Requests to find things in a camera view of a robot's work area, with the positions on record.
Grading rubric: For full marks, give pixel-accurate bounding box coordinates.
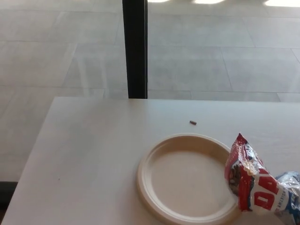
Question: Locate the red white sunflower seed bag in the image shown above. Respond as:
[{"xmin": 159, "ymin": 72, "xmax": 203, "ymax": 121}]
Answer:
[{"xmin": 224, "ymin": 133, "xmax": 300, "ymax": 225}]

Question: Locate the black vertical window frame post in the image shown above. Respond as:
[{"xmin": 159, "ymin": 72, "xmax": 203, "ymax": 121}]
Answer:
[{"xmin": 122, "ymin": 0, "xmax": 149, "ymax": 99}]

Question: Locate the cream round paper plate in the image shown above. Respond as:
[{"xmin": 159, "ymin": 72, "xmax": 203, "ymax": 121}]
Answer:
[{"xmin": 136, "ymin": 133, "xmax": 243, "ymax": 225}]

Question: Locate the dark baseboard strip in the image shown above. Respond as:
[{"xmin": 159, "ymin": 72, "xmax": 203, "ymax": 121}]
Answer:
[{"xmin": 0, "ymin": 180, "xmax": 19, "ymax": 208}]

